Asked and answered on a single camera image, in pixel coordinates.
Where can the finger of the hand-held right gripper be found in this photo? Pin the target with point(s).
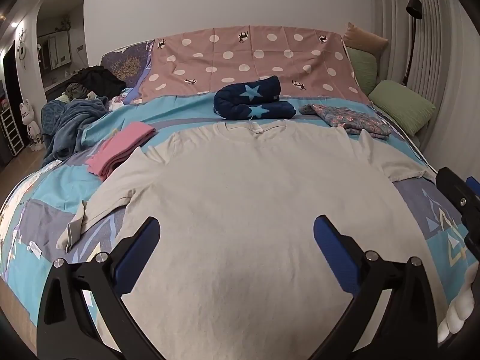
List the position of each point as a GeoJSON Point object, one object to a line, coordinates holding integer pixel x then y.
{"type": "Point", "coordinates": [473, 238]}
{"type": "Point", "coordinates": [455, 191]}

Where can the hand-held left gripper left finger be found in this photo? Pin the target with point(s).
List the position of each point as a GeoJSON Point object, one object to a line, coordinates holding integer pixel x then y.
{"type": "Point", "coordinates": [137, 255]}

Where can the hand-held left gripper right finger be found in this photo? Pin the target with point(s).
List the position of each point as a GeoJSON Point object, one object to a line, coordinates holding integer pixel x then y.
{"type": "Point", "coordinates": [337, 258]}

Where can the beige long-sleeve shirt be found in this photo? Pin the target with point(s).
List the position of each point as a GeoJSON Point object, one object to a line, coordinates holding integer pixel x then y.
{"type": "Point", "coordinates": [243, 195]}

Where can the person's right hand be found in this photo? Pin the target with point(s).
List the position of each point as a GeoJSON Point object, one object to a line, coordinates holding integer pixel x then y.
{"type": "Point", "coordinates": [463, 307]}

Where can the large green pillow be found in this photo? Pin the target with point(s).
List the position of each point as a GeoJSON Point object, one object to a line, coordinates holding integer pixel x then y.
{"type": "Point", "coordinates": [401, 105]}

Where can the folded pink cloth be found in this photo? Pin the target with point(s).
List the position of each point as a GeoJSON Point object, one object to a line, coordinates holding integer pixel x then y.
{"type": "Point", "coordinates": [120, 146]}

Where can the blue patterned bedspread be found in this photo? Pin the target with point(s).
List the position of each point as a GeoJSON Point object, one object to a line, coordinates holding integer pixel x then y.
{"type": "Point", "coordinates": [56, 180]}

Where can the grey curtain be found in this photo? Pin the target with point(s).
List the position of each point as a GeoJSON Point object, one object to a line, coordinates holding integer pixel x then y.
{"type": "Point", "coordinates": [450, 63]}

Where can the grey floral garment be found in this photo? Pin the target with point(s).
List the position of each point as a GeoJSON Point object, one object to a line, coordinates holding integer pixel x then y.
{"type": "Point", "coordinates": [348, 120]}

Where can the blue-grey fleece blanket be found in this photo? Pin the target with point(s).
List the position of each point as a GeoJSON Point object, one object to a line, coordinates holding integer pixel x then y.
{"type": "Point", "coordinates": [71, 120]}

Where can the white floral cloth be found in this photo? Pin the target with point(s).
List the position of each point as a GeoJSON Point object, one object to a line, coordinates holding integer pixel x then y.
{"type": "Point", "coordinates": [118, 101]}

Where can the small green pillow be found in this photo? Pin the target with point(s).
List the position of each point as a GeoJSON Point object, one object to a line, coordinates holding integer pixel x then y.
{"type": "Point", "coordinates": [362, 67]}

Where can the white cat figurine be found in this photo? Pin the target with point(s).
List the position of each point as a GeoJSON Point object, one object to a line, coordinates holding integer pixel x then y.
{"type": "Point", "coordinates": [29, 120]}

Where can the olive green garment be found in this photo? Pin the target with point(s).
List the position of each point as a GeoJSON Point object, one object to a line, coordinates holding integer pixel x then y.
{"type": "Point", "coordinates": [77, 90]}

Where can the white shelf rack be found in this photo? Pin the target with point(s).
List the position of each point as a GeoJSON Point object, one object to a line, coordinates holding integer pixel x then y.
{"type": "Point", "coordinates": [11, 131]}

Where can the tan pillow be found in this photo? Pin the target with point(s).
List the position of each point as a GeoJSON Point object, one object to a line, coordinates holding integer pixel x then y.
{"type": "Point", "coordinates": [362, 41]}

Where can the black clothing pile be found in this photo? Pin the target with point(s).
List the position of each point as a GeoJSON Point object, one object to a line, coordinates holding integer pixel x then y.
{"type": "Point", "coordinates": [97, 78]}

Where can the navy star print blanket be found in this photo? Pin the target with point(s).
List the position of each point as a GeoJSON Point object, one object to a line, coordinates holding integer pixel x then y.
{"type": "Point", "coordinates": [232, 101]}

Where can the black floor lamp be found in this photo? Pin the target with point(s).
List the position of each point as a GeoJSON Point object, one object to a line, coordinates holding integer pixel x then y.
{"type": "Point", "coordinates": [414, 7]}

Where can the dark blue tree print pillow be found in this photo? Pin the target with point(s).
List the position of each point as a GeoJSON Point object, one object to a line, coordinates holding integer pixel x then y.
{"type": "Point", "coordinates": [127, 60]}

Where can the brown polka-dot sheet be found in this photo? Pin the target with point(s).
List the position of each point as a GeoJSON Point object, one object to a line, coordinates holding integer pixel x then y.
{"type": "Point", "coordinates": [243, 52]}

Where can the green potted plant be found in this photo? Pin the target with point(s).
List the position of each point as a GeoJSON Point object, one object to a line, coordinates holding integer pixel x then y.
{"type": "Point", "coordinates": [64, 24]}

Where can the white wall clock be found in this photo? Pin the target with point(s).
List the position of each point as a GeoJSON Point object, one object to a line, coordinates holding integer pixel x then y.
{"type": "Point", "coordinates": [21, 50]}

